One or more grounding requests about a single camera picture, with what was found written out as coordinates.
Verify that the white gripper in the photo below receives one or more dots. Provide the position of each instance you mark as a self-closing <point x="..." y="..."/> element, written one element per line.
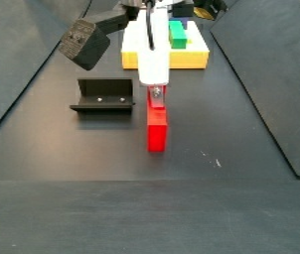
<point x="152" y="48"/>

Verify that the red cross-shaped block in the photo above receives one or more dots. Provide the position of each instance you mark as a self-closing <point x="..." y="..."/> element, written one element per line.
<point x="156" y="127"/>

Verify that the yellow puzzle board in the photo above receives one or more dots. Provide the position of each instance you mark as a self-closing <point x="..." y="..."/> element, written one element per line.
<point x="191" y="57"/>

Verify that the green bar block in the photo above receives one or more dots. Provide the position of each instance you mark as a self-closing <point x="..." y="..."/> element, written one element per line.
<point x="178" y="38"/>

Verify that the blue bar block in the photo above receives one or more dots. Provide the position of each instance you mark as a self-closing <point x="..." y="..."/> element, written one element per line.
<point x="183" y="21"/>

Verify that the yellow black robot part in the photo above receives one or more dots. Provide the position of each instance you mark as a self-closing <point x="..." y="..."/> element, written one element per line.
<point x="206" y="9"/>

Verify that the black angle bracket holder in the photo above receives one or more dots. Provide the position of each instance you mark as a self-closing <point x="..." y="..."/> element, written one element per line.
<point x="104" y="94"/>

